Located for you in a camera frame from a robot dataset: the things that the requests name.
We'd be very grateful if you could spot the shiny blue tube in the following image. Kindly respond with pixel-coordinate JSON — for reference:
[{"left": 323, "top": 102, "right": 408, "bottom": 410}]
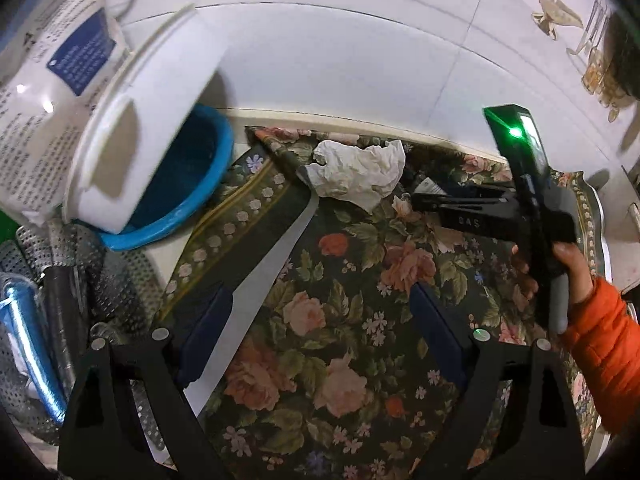
[{"left": 0, "top": 280, "right": 68, "bottom": 423}]

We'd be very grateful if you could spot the long white box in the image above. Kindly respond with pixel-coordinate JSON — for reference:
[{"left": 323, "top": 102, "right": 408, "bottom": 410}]
[{"left": 62, "top": 4, "right": 227, "bottom": 236}]

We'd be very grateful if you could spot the dark grey handle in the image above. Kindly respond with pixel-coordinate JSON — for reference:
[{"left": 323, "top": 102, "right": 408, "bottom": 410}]
[{"left": 44, "top": 265, "right": 78, "bottom": 391}]

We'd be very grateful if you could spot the person's right forearm orange sleeve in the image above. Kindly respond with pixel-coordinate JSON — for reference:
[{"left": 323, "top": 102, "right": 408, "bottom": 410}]
[{"left": 560, "top": 277, "right": 640, "bottom": 436}]

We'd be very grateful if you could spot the white tissue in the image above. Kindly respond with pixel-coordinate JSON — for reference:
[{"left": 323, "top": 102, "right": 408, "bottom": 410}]
[{"left": 304, "top": 139, "right": 407, "bottom": 215}]

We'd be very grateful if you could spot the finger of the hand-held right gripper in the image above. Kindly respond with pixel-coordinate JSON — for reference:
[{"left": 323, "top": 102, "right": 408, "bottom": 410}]
[
  {"left": 410, "top": 187, "right": 512, "bottom": 213},
  {"left": 435, "top": 210, "right": 522, "bottom": 242}
]

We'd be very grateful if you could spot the white printed bag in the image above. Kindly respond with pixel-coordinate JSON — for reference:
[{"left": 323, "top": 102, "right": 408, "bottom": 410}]
[{"left": 0, "top": 0, "right": 128, "bottom": 226}]

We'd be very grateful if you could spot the dark hanging object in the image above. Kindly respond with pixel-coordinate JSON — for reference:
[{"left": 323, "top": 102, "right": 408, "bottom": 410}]
[{"left": 602, "top": 7, "right": 640, "bottom": 108}]

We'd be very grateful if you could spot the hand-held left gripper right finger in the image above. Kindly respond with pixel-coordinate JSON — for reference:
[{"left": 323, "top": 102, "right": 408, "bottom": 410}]
[{"left": 409, "top": 281, "right": 586, "bottom": 480}]

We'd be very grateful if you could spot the floral tablecloth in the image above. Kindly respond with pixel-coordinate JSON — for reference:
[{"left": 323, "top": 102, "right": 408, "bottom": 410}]
[{"left": 155, "top": 125, "right": 608, "bottom": 480}]

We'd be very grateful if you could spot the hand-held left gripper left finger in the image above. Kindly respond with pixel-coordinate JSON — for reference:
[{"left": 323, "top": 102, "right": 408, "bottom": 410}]
[{"left": 57, "top": 285, "right": 236, "bottom": 480}]

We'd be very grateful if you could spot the blue plastic basin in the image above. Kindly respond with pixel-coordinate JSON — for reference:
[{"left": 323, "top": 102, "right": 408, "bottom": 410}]
[{"left": 97, "top": 104, "right": 236, "bottom": 252}]

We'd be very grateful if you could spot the perforated metal basket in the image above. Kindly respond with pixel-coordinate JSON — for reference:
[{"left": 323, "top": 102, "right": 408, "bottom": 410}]
[{"left": 0, "top": 222, "right": 168, "bottom": 453}]

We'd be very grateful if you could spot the person's right hand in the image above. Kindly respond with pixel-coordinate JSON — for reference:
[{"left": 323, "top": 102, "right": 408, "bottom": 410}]
[{"left": 512, "top": 242, "right": 596, "bottom": 306}]

